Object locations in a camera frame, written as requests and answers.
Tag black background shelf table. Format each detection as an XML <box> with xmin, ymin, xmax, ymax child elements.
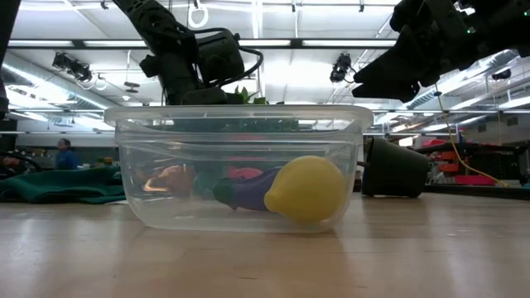
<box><xmin>413</xmin><ymin>142</ymin><xmax>530</xmax><ymax>201</ymax></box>

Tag red storage bin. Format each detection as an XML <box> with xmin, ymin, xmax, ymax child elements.
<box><xmin>454</xmin><ymin>175</ymin><xmax>497</xmax><ymax>186</ymax></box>

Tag black frame post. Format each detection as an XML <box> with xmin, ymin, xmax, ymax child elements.
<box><xmin>0</xmin><ymin>0</ymin><xmax>22</xmax><ymax>121</ymax></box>

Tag dark teal green cloth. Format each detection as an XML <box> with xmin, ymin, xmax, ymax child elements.
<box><xmin>0</xmin><ymin>165</ymin><xmax>127</xmax><ymax>205</ymax></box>

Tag orange storage bins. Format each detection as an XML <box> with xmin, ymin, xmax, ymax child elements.
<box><xmin>437</xmin><ymin>151</ymin><xmax>461</xmax><ymax>173</ymax></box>

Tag dark green toy pepper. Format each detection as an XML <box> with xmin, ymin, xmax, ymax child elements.
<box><xmin>193</xmin><ymin>165</ymin><xmax>227</xmax><ymax>198</ymax></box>

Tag clear plastic container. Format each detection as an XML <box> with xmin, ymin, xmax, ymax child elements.
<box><xmin>103</xmin><ymin>103</ymin><xmax>375</xmax><ymax>234</ymax></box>

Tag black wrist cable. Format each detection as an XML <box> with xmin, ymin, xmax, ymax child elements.
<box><xmin>214</xmin><ymin>44</ymin><xmax>265</xmax><ymax>89</ymax></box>

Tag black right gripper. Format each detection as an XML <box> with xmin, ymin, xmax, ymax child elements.
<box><xmin>351</xmin><ymin>0</ymin><xmax>477</xmax><ymax>103</ymax></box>

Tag purple toy eggplant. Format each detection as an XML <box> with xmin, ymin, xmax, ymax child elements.
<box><xmin>212</xmin><ymin>166</ymin><xmax>283</xmax><ymax>212</ymax></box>

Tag white hanging ring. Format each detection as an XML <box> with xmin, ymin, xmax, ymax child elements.
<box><xmin>187</xmin><ymin>2</ymin><xmax>210</xmax><ymax>30</ymax></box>

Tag black plant pot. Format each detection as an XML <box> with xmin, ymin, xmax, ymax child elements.
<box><xmin>360</xmin><ymin>136</ymin><xmax>431</xmax><ymax>199</ymax></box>

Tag red sliced toy tomato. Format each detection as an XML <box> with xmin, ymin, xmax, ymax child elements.
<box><xmin>226</xmin><ymin>166</ymin><xmax>264</xmax><ymax>180</ymax></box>

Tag yellow toy lemon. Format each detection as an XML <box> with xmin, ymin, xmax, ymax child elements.
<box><xmin>263</xmin><ymin>155</ymin><xmax>347</xmax><ymax>224</ymax></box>

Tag yellow cable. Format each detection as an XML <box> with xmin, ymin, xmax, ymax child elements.
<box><xmin>433</xmin><ymin>82</ymin><xmax>511</xmax><ymax>188</ymax></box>

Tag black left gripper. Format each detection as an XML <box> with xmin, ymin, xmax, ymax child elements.
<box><xmin>139</xmin><ymin>51</ymin><xmax>229</xmax><ymax>107</ymax></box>

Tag green artificial plant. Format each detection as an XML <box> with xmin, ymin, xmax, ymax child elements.
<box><xmin>157</xmin><ymin>85</ymin><xmax>301</xmax><ymax>134</ymax></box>

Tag person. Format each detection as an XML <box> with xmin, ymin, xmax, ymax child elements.
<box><xmin>55</xmin><ymin>138</ymin><xmax>83</xmax><ymax>171</ymax></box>

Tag black ceiling camera with cable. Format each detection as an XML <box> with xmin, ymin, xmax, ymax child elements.
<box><xmin>330</xmin><ymin>52</ymin><xmax>354</xmax><ymax>84</ymax></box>

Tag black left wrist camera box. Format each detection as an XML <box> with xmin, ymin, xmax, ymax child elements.
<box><xmin>196</xmin><ymin>28</ymin><xmax>246</xmax><ymax>89</ymax></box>

